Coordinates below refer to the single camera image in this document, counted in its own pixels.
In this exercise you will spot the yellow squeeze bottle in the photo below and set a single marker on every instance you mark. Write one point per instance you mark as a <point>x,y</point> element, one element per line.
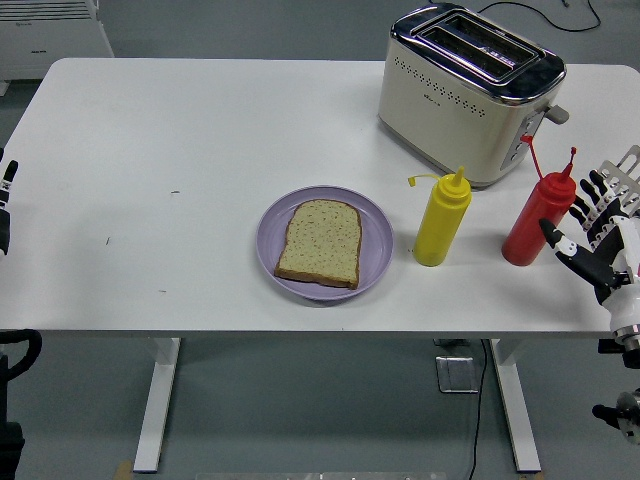
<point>440,225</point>

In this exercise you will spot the red squeeze bottle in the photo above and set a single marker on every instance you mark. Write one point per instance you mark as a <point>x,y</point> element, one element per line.
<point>530,230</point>

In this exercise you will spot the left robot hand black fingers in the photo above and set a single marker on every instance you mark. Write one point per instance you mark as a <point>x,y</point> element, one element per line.
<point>4,225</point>

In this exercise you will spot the white floor appliance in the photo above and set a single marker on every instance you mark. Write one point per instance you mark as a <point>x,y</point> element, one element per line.
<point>50,35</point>

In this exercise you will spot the silver floor socket plate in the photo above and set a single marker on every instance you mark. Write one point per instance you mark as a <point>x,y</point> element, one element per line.
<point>456,375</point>

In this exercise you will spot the purple round plate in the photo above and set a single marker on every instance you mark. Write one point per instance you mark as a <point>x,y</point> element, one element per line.
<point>375,240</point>

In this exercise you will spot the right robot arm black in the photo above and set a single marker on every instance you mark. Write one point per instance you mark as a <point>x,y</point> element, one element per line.
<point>627,415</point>

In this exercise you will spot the white table leg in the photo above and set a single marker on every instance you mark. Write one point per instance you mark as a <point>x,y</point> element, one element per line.
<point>515,400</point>
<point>157,400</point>

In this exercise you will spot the black box under table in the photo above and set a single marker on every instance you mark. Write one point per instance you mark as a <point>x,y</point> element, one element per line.
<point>609,346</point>

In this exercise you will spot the slice of bread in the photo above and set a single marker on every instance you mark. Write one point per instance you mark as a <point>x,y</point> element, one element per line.
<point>320,245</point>

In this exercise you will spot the cream and chrome toaster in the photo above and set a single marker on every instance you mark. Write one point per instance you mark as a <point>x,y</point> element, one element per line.
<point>440,125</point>

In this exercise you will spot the silver perforated metal rack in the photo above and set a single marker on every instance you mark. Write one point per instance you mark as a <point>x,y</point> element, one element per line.
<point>631,160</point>

